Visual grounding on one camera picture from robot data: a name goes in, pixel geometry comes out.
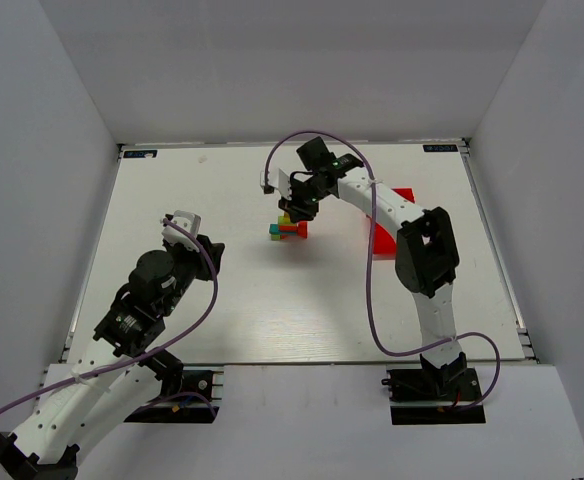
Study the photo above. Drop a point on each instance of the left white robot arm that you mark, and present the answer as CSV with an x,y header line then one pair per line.
x,y
120,370

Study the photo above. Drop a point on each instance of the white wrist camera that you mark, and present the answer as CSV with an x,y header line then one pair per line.
x,y
275,181
181,228

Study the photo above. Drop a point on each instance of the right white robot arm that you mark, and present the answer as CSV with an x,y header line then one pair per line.
x,y
426,256

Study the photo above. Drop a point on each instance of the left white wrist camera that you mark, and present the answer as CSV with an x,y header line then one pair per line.
x,y
181,228

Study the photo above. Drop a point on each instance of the red plastic bin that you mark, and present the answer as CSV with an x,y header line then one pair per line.
x,y
387,245

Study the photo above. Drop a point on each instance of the small red cube block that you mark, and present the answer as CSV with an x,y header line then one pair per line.
x,y
302,229

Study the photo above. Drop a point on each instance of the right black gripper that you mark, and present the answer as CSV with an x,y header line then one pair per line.
x,y
298,209

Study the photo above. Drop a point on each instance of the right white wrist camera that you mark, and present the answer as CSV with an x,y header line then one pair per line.
x,y
275,181

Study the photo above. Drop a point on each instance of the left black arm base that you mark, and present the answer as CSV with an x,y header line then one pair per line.
x,y
198,400

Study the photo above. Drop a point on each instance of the table logo sticker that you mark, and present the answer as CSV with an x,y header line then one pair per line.
x,y
140,154
440,148

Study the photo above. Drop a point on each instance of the left table logo sticker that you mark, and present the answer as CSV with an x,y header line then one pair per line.
x,y
140,154

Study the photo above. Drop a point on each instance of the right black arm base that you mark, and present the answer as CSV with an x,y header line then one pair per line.
x,y
413,401

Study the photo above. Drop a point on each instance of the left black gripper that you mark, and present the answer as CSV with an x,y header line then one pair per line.
x,y
209,254

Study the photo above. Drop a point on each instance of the teal long wood block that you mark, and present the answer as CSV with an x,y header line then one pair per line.
x,y
274,229

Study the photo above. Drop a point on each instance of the right table logo sticker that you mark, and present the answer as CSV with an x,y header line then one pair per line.
x,y
440,148

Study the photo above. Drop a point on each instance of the red arch wood block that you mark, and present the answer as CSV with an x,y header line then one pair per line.
x,y
290,235

